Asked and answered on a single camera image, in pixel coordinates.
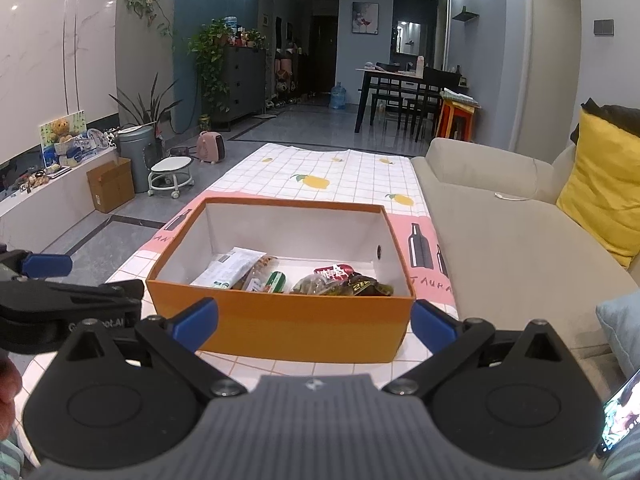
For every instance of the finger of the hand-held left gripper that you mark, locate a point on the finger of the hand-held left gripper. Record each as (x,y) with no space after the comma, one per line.
(47,265)
(100,295)

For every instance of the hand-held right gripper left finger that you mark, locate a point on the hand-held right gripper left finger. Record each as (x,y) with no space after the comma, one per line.
(195,322)

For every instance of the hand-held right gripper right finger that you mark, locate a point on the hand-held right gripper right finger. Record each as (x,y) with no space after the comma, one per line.
(435,325)

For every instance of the white plastic packet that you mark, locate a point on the white plastic packet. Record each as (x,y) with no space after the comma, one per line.
(225,270)

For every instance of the dark green snack packet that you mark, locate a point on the dark green snack packet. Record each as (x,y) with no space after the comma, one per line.
(370,286)

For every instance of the clear peanut snack packet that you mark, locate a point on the clear peanut snack packet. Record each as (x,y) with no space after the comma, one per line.
(260,272)

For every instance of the green sausage stick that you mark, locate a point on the green sausage stick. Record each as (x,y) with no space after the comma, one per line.
(276,282)

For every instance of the orange cardboard box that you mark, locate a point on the orange cardboard box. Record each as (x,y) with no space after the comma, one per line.
(300,325)

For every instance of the small red snack packet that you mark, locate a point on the small red snack packet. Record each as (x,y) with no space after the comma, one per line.
(335,272)

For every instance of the clear brown snack packet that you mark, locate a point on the clear brown snack packet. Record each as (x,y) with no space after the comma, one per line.
(315,286)

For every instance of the person's left hand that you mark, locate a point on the person's left hand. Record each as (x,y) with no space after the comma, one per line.
(9,395)

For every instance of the white tv cabinet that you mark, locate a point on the white tv cabinet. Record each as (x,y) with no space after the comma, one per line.
(45,200)

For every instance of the beige sofa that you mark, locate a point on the beige sofa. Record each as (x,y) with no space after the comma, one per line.
(500,260)

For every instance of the brown cardboard box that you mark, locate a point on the brown cardboard box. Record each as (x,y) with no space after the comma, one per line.
(110,185)

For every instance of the pile of small toys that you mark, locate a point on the pile of small toys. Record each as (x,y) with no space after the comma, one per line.
(80,147)

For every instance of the teddy bear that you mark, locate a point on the teddy bear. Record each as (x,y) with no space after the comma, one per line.
(64,130)

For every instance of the grey trash bin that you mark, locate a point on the grey trash bin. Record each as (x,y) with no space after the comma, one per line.
(137,160)

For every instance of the striped teal cloth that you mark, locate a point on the striped teal cloth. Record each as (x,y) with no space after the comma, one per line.
(10,460)

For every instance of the white rolling stool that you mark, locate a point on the white rolling stool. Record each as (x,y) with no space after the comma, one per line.
(171,170)

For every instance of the pink space heater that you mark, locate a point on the pink space heater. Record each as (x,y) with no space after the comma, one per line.
(210,146)

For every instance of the long leaved potted plant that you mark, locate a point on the long leaved potted plant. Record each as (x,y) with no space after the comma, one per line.
(145,105)

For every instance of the light blue cushion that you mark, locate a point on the light blue cushion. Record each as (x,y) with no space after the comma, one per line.
(625,330)

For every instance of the smartphone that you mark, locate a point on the smartphone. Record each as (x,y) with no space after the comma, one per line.
(622,410)

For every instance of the orange stools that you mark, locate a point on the orange stools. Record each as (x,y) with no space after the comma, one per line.
(457,120)

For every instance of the yellow cushion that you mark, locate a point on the yellow cushion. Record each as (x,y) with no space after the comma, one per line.
(605,190)

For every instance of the black dining chair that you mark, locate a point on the black dining chair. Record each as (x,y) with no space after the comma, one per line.
(437,105)

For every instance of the stack of papers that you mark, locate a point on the stack of papers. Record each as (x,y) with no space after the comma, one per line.
(460,96)

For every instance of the dark grey dresser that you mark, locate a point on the dark grey dresser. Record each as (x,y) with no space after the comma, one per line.
(245,85)

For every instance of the blue water bottle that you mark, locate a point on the blue water bottle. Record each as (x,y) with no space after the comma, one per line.
(338,97)

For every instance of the black dining table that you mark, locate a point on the black dining table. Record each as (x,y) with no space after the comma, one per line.
(395,77)

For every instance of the green ivy plant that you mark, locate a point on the green ivy plant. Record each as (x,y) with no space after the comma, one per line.
(210,60)

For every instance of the white bottle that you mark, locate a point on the white bottle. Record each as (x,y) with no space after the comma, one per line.
(420,64)

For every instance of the hanging vine plant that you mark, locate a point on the hanging vine plant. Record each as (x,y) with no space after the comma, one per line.
(147,10)

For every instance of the dark cushion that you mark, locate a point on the dark cushion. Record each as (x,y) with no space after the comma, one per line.
(615,117)

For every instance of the grey room door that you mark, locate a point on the grey room door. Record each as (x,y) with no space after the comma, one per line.
(555,60)

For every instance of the small wall shelf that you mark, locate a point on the small wall shelf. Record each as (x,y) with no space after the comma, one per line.
(466,14)

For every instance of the wall picture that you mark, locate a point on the wall picture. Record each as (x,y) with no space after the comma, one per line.
(365,17)

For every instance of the grey wall switch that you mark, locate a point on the grey wall switch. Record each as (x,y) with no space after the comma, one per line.
(604,27)

